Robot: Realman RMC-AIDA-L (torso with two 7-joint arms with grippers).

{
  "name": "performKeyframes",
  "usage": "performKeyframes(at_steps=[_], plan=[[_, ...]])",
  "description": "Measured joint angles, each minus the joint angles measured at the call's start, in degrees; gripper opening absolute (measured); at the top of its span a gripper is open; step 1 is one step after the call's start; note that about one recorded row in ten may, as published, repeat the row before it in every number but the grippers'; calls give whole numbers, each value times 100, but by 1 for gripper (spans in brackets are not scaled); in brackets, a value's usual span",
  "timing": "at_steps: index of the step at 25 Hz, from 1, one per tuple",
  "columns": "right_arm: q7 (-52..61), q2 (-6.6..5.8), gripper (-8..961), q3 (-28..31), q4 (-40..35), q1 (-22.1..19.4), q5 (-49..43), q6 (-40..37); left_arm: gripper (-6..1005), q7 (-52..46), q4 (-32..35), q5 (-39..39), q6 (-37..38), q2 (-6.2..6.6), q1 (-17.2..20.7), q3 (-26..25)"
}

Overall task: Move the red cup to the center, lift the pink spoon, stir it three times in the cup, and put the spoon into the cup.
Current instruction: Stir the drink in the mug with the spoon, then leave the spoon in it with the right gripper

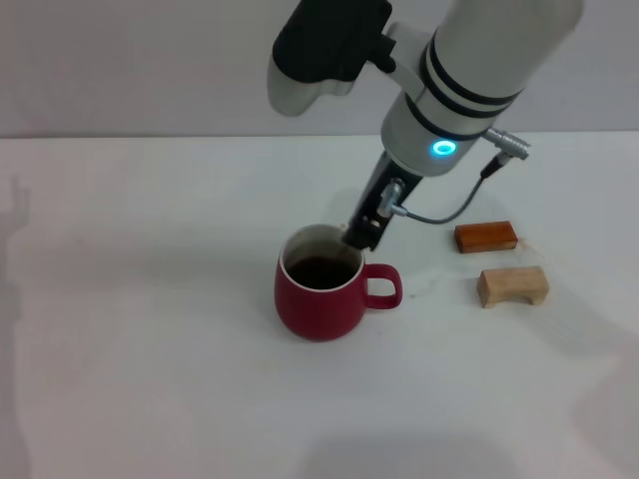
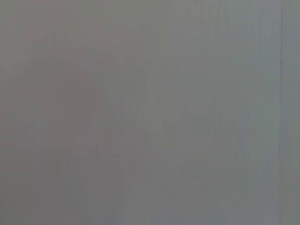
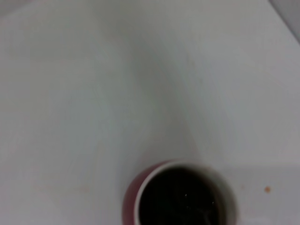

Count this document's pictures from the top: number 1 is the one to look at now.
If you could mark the red ceramic mug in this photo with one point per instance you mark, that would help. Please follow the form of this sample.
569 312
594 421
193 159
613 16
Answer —
314 314

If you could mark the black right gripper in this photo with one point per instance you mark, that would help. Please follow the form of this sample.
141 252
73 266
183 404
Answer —
379 189

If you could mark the dark brown wooden block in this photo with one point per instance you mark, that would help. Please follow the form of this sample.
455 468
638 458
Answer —
479 237

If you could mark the light wooden arch block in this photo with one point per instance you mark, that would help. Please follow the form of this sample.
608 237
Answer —
504 284

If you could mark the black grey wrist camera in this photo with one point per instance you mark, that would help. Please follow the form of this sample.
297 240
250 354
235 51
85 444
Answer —
324 45

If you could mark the dark coffee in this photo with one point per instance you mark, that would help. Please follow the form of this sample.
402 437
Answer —
319 274

